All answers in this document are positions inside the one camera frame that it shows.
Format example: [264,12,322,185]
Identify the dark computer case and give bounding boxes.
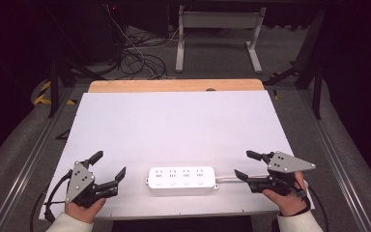
[84,2,125,64]

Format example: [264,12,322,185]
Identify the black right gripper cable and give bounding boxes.
[306,184,331,232]

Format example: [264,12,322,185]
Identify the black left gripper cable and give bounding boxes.
[29,169,74,232]

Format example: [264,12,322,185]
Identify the white power strip cable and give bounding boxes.
[214,174,271,183]

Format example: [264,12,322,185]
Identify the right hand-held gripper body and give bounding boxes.
[247,150,317,198]

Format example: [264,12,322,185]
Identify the white metal stand frame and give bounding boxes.
[174,5,268,74]

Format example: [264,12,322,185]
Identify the black metal stand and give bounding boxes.
[263,8,327,121]

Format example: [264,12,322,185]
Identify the black tripod stand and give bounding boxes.
[46,56,108,119]

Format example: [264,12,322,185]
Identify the aluminium floor rail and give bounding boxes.
[297,89,371,232]
[0,86,75,232]

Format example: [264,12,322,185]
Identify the white table board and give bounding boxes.
[38,89,315,221]

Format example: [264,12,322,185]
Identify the person's left hand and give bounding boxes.
[64,196,107,224]

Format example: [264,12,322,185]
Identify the yellow black hazard tape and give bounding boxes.
[33,79,78,106]

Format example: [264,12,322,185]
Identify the white floor cable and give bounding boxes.
[104,3,181,80]

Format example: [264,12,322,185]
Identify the white power strip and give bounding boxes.
[145,165,220,195]

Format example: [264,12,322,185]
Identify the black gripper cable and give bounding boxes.
[29,169,74,232]
[306,184,331,232]

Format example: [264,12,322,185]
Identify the black floor cable bundle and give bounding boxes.
[118,27,234,80]

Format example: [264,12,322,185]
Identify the person's right hand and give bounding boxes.
[262,170,311,218]

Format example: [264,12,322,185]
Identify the wooden table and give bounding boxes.
[87,78,266,94]

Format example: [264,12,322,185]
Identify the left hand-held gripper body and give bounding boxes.
[65,160,121,208]

